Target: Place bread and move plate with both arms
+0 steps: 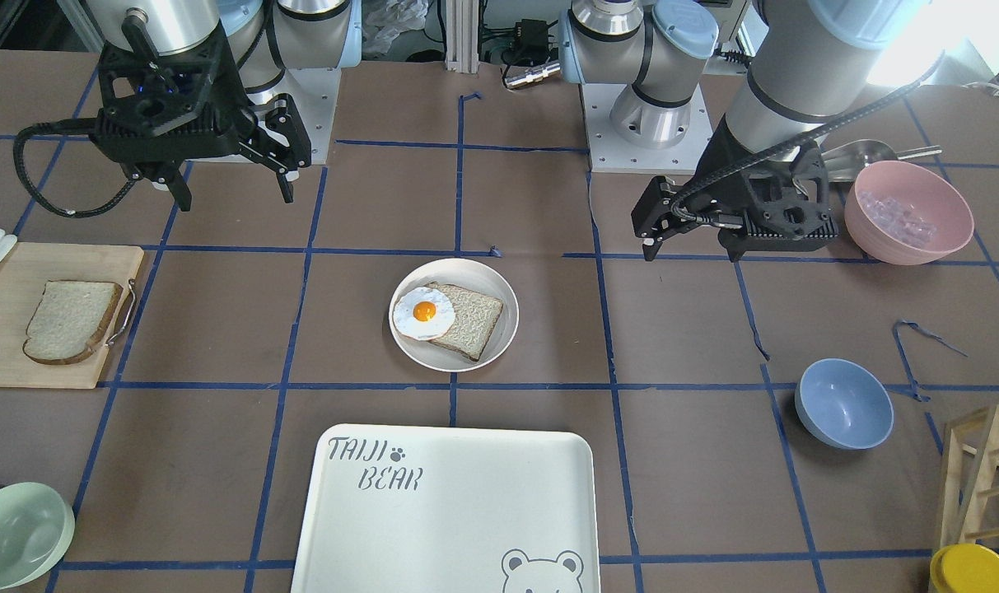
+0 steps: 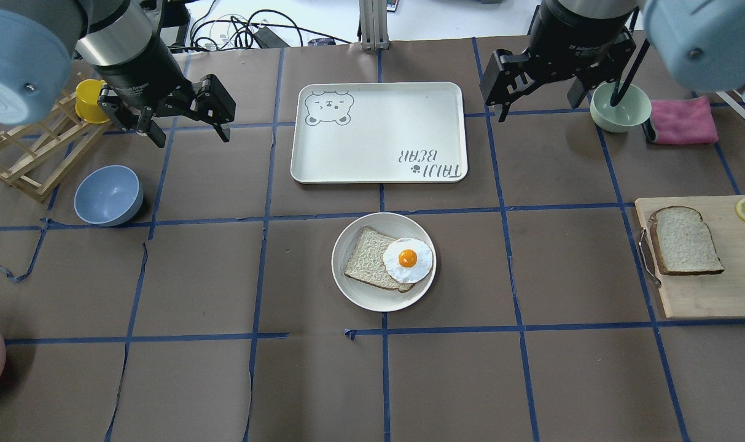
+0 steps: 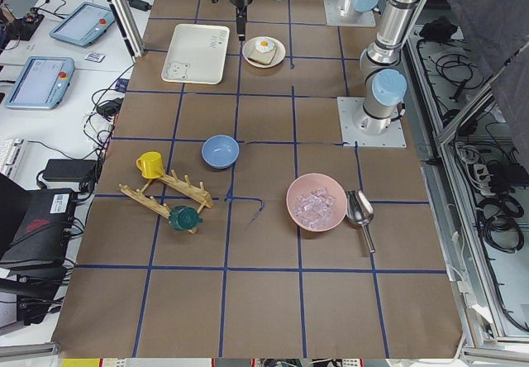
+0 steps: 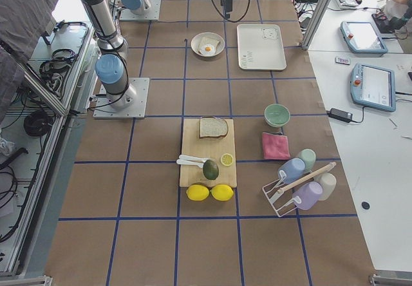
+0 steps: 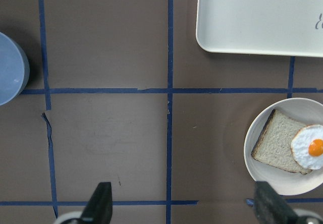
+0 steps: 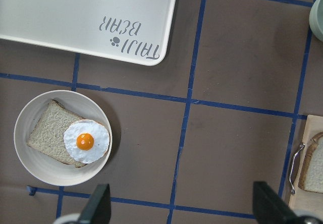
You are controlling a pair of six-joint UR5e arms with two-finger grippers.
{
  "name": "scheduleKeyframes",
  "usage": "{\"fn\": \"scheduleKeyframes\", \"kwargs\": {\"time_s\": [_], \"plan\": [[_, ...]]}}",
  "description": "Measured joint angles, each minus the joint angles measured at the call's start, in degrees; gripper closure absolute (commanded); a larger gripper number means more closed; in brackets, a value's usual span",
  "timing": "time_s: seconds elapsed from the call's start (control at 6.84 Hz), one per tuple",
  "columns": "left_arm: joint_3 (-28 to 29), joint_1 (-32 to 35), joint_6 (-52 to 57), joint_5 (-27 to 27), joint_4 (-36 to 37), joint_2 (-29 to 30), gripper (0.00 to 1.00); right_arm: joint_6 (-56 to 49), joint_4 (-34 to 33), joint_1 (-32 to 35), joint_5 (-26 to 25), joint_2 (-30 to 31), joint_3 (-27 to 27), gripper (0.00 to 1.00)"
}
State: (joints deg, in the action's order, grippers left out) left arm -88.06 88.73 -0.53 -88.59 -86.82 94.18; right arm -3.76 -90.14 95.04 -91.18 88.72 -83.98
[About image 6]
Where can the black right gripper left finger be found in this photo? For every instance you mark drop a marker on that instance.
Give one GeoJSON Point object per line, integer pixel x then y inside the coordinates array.
{"type": "Point", "coordinates": [98, 208]}

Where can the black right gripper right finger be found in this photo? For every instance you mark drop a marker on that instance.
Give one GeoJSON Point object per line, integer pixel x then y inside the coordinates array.
{"type": "Point", "coordinates": [268, 207]}

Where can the crusted bread slice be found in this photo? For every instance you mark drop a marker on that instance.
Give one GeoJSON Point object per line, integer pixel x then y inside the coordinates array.
{"type": "Point", "coordinates": [311, 173]}

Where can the white round plate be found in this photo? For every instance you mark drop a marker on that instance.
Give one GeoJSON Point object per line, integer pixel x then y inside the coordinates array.
{"type": "Point", "coordinates": [42, 166]}

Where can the bottom bread slice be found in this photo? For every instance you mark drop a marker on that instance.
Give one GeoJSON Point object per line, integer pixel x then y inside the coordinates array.
{"type": "Point", "coordinates": [48, 134]}

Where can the wooden cutting board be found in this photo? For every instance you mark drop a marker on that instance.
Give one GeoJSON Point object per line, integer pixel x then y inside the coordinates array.
{"type": "Point", "coordinates": [304, 200]}

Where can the fried egg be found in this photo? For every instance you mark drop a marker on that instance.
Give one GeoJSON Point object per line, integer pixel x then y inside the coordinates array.
{"type": "Point", "coordinates": [86, 141]}

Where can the white rectangular bear tray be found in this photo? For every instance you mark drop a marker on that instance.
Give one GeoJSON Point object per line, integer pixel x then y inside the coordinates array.
{"type": "Point", "coordinates": [134, 31]}

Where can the green bowl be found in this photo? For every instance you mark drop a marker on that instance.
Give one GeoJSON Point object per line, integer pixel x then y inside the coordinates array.
{"type": "Point", "coordinates": [315, 19]}

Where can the metal board handle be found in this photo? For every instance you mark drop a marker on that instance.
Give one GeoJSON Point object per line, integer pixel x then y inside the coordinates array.
{"type": "Point", "coordinates": [293, 170]}

